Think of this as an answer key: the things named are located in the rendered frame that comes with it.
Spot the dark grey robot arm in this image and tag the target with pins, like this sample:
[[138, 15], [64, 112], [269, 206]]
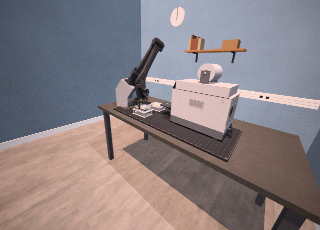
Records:
[[142, 69]]

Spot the white roll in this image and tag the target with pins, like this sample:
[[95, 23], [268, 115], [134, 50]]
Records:
[[216, 71]]

